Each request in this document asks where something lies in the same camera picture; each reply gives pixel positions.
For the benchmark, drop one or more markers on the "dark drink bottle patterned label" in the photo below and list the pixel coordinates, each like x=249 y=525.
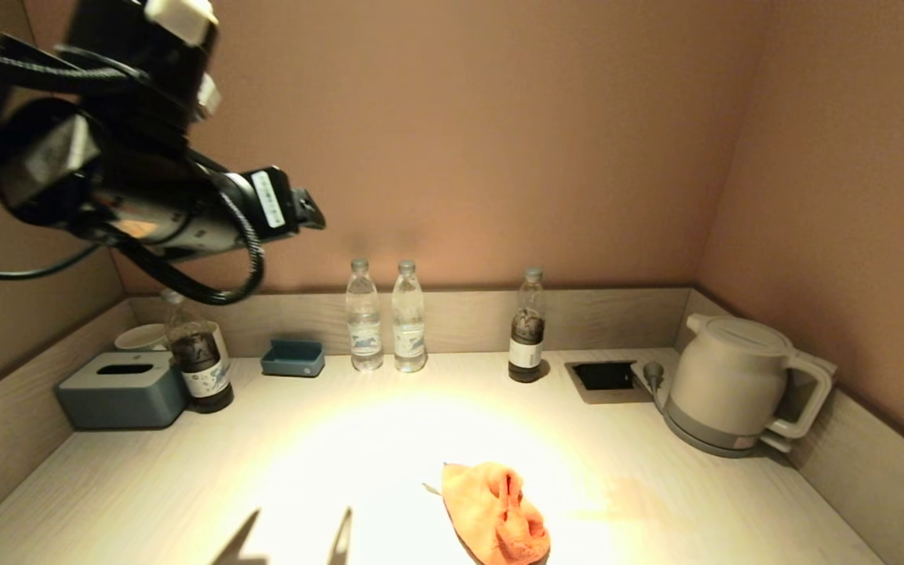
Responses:
x=199 y=369

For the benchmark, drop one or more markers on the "small blue tray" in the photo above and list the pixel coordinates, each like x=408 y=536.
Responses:
x=293 y=362

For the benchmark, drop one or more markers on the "recessed black socket box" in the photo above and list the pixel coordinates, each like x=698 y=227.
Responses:
x=605 y=377

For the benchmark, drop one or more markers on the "grey power plug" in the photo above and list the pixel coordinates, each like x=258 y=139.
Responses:
x=652 y=377

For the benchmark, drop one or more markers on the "orange microfibre cloth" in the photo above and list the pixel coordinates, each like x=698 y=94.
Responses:
x=491 y=510

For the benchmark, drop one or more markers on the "white electric kettle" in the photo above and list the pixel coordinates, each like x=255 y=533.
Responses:
x=723 y=377

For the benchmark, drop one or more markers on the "blue-grey tissue box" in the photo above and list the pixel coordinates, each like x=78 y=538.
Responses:
x=122 y=396

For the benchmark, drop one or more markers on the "white ceramic cup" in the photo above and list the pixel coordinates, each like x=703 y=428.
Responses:
x=221 y=345
x=140 y=337

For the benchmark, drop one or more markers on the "slim dark bottle white label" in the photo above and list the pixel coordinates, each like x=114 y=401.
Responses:
x=527 y=345

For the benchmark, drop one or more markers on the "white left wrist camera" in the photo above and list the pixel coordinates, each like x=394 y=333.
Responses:
x=209 y=96

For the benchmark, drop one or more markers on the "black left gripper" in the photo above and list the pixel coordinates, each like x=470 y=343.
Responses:
x=216 y=212

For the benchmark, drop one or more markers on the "grey kettle base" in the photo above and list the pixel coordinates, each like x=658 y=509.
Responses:
x=695 y=441

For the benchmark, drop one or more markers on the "clear water bottle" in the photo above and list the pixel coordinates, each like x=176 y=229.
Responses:
x=409 y=329
x=364 y=329

